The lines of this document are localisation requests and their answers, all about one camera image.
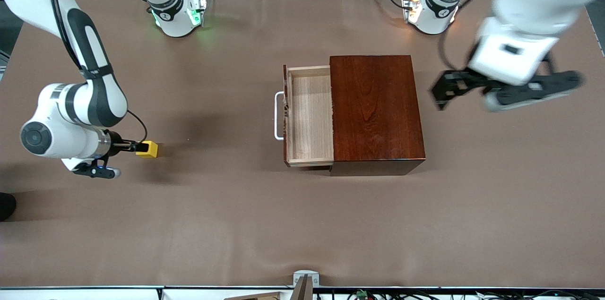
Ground yellow cube block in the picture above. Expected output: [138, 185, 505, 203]
[136, 141, 159, 159]

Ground wooden drawer with white handle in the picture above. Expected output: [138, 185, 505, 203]
[274, 64, 335, 168]

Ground dark wooden cabinet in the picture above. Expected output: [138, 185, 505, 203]
[329, 55, 426, 177]

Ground brown table cloth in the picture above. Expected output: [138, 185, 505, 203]
[0, 0, 605, 289]

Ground black round object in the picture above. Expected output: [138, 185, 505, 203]
[0, 193, 17, 222]

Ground light wooden board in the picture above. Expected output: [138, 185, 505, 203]
[223, 291, 284, 300]

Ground white table edge rail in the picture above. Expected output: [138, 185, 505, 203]
[0, 286, 605, 300]

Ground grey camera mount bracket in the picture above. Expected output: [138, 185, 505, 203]
[293, 270, 320, 300]

